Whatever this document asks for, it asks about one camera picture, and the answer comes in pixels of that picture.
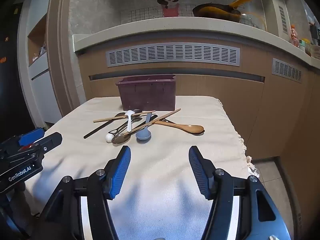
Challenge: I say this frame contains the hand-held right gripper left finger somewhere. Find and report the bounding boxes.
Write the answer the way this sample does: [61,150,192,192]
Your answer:
[37,145,132,240]

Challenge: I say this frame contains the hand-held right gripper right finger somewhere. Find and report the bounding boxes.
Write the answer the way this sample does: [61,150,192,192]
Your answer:
[189,145,292,240]

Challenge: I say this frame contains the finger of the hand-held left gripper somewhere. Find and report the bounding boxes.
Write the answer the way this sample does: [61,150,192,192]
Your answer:
[32,132,63,156]
[19,127,45,147]

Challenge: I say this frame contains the black-handled bronze spoon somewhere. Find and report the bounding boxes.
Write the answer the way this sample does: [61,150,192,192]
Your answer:
[111,115,158,145]

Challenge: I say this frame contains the shovel-shaped metal spoon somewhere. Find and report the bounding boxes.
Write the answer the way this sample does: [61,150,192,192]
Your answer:
[108,109,143,135]

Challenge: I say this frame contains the wooden spoon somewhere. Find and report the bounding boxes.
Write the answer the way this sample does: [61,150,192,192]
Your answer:
[154,120,205,135]

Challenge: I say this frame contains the blue-grey plastic spoon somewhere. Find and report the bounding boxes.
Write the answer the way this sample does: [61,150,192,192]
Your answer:
[135,113,152,140]

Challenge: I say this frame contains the white plastic spoon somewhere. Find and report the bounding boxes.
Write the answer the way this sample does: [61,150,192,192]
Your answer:
[124,110,135,132]

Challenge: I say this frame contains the black-handled metal spoon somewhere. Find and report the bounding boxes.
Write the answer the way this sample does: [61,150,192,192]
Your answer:
[83,112,128,139]

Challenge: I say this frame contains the wooden chopstick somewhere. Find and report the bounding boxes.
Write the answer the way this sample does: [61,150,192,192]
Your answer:
[93,110,156,123]
[122,108,181,137]

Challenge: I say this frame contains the maroon plastic utensil box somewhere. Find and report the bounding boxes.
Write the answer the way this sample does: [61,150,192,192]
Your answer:
[115,74,177,112]

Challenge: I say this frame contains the beige tablecloth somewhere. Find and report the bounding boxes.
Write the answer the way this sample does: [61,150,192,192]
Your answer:
[24,95,255,240]

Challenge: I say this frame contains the long grey vent grille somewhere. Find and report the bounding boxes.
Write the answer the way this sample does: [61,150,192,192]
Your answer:
[105,42,241,68]

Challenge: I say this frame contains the small grey vent grille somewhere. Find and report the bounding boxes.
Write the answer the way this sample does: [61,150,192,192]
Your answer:
[272,58,303,83]

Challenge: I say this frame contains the light stone countertop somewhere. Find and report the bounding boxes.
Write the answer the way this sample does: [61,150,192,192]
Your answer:
[72,16,320,67]

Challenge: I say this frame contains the glass pan lid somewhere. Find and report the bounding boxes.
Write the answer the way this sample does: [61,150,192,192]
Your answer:
[237,11,266,30]

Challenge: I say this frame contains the orange snack bag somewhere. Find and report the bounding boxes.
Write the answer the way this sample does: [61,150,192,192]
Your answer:
[289,24,300,47]

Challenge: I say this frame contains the frying pan with orange handle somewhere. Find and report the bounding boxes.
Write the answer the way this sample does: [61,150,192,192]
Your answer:
[192,0,257,23]

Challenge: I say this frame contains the pink-dressed cartoon wall sticker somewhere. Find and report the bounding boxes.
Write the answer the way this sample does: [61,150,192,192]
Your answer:
[156,0,182,18]

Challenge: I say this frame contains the white wall vent grille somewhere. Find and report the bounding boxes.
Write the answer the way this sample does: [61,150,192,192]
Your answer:
[278,5,288,34]

